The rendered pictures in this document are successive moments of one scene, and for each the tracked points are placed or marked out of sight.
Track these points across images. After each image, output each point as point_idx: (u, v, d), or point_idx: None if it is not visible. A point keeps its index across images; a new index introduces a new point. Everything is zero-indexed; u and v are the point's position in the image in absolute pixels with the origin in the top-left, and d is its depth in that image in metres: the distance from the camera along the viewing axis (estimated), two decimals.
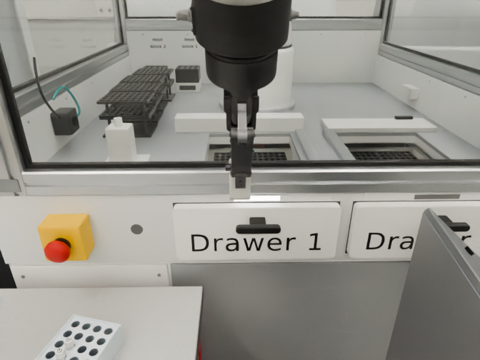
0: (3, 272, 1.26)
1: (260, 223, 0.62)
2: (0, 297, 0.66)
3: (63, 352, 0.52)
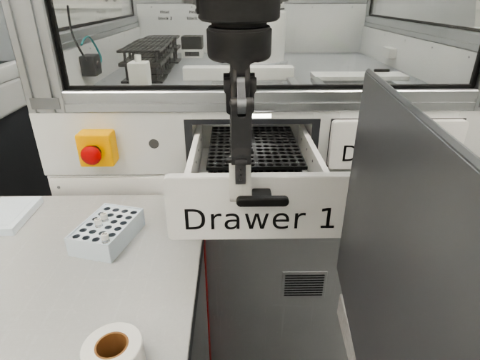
0: None
1: (265, 194, 0.53)
2: (42, 198, 0.81)
3: (100, 220, 0.66)
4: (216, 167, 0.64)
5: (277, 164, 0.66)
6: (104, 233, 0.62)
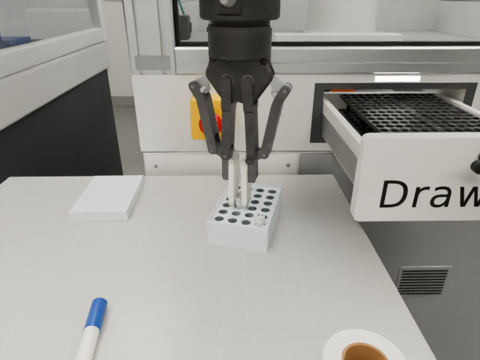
0: None
1: None
2: (143, 178, 0.68)
3: None
4: (393, 132, 0.51)
5: (465, 129, 0.53)
6: (259, 213, 0.49)
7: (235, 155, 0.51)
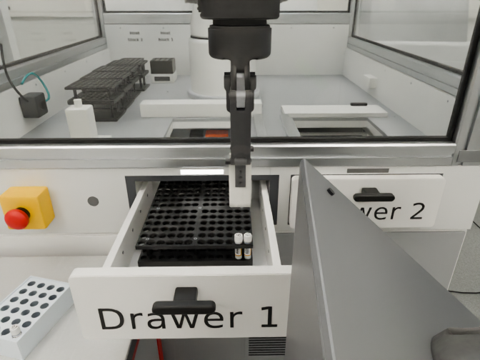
0: None
1: (188, 298, 0.44)
2: None
3: (248, 237, 0.56)
4: (146, 246, 0.56)
5: (219, 240, 0.57)
6: (14, 325, 0.54)
7: None
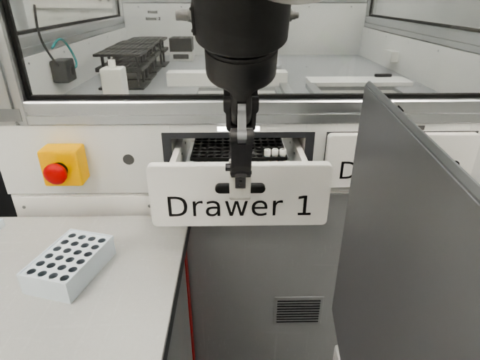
0: None
1: None
2: (3, 221, 0.72)
3: (283, 151, 0.67)
4: (199, 158, 0.67)
5: (258, 155, 0.69)
6: (268, 148, 0.68)
7: None
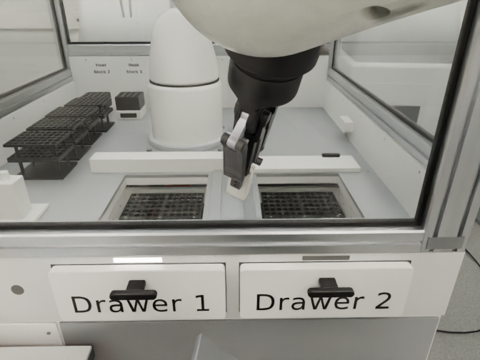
0: None
1: (136, 288, 0.60)
2: None
3: None
4: None
5: None
6: None
7: None
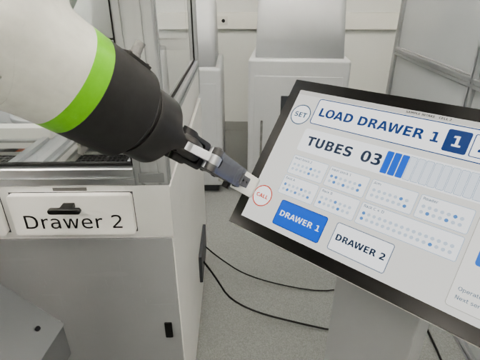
0: None
1: None
2: None
3: None
4: None
5: None
6: None
7: None
